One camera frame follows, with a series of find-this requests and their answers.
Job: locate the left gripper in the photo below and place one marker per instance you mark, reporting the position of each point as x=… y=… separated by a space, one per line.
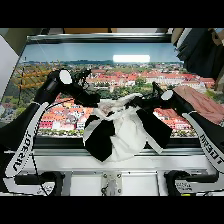
x=90 y=97

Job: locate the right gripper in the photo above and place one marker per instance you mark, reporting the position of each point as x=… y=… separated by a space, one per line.
x=143 y=103

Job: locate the white and black long-sleeved shirt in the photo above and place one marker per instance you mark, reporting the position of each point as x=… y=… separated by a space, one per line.
x=126 y=133

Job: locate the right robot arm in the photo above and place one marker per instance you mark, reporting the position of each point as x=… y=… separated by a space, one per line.
x=206 y=133

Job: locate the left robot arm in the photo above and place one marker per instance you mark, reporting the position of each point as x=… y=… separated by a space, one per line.
x=20 y=126

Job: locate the pink garment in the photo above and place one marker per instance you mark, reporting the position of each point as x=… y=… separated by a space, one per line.
x=203 y=103

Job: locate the black garment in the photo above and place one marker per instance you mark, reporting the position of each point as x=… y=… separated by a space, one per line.
x=203 y=53

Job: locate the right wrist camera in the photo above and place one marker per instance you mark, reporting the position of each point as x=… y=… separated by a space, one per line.
x=156 y=89

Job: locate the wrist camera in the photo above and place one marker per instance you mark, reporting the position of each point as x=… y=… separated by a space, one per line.
x=156 y=89
x=81 y=76

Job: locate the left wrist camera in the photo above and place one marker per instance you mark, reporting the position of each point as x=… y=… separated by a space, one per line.
x=81 y=76

